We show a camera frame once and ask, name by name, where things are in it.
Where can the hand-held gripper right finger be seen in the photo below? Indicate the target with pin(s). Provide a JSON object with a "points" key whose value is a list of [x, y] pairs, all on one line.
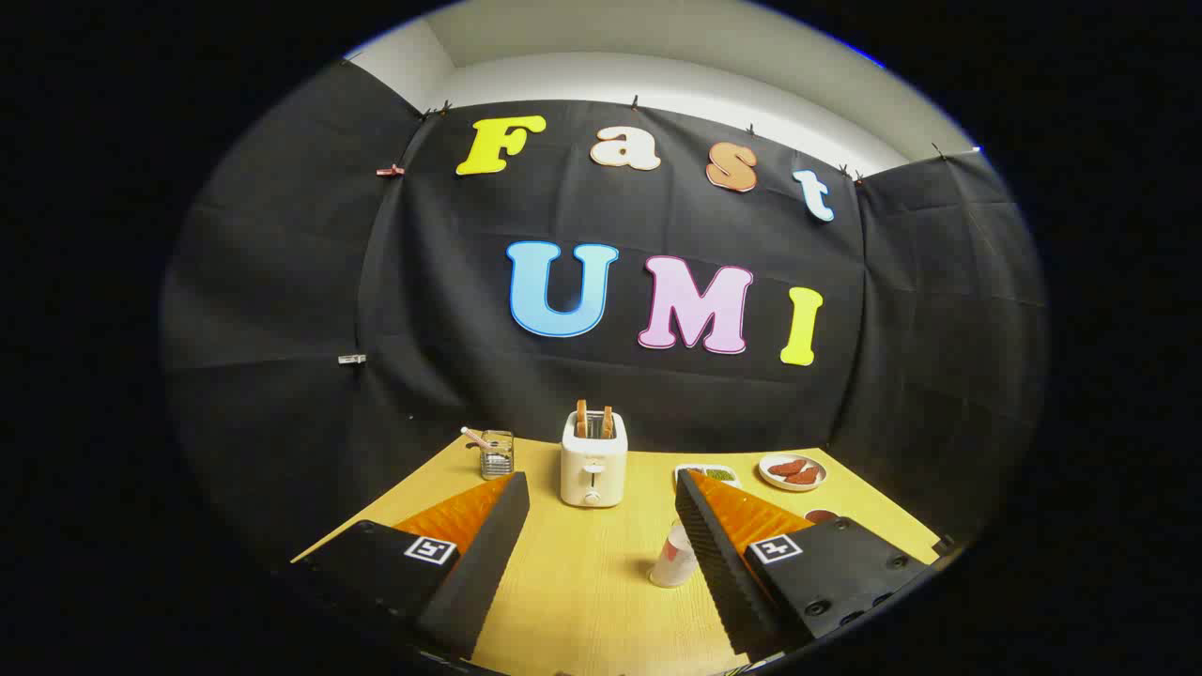
{"points": [[718, 563]]}

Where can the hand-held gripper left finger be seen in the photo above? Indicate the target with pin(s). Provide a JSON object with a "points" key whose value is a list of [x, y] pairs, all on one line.
{"points": [[488, 554]]}

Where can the clear juice bottle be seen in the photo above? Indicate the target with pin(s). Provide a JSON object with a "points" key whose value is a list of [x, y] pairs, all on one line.
{"points": [[671, 559]]}

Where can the cream cup brown inside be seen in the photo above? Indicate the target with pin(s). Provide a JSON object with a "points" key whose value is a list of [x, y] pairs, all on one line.
{"points": [[822, 515]]}

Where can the small white dish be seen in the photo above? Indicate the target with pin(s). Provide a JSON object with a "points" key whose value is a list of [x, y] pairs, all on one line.
{"points": [[718, 474]]}

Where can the metal mesh basket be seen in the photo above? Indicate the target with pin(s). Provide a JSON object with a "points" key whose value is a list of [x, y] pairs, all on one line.
{"points": [[498, 458]]}

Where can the wooden table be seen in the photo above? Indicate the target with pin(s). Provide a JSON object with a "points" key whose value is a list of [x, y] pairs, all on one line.
{"points": [[582, 582]]}

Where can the white round plate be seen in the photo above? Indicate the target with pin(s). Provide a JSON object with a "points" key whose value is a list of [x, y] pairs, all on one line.
{"points": [[772, 479]]}

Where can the pink striped straw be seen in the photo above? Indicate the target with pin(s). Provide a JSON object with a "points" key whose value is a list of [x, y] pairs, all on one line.
{"points": [[474, 437]]}

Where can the red-brown meat piece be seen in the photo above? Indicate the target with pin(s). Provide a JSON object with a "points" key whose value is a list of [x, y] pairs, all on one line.
{"points": [[804, 476], [787, 467]]}

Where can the white toaster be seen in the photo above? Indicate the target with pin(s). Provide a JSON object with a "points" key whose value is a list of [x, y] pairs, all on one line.
{"points": [[593, 474]]}

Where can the toast slice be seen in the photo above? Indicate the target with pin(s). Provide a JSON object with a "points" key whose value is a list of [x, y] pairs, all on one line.
{"points": [[608, 422], [581, 418]]}

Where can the black backdrop cloth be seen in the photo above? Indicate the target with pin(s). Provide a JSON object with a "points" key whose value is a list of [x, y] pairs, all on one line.
{"points": [[451, 310]]}

